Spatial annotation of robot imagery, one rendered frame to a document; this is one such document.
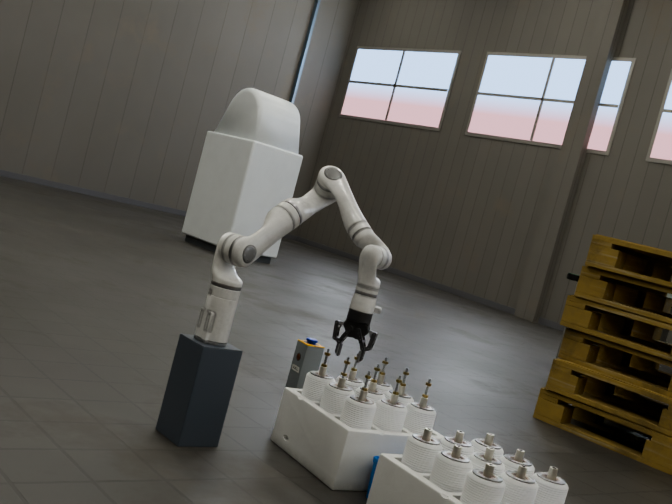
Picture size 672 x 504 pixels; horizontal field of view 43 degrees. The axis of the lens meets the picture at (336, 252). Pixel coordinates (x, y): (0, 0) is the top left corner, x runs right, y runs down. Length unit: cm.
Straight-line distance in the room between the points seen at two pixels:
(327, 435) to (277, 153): 628
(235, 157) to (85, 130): 422
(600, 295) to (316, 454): 219
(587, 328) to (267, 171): 485
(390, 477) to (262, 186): 648
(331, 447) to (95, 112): 1026
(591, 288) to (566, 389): 52
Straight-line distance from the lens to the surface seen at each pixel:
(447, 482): 220
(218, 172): 873
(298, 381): 286
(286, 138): 876
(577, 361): 446
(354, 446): 249
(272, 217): 255
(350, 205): 265
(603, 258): 437
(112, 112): 1254
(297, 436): 268
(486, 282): 1156
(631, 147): 1076
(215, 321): 250
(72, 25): 1228
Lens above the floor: 79
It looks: 3 degrees down
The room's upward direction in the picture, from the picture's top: 15 degrees clockwise
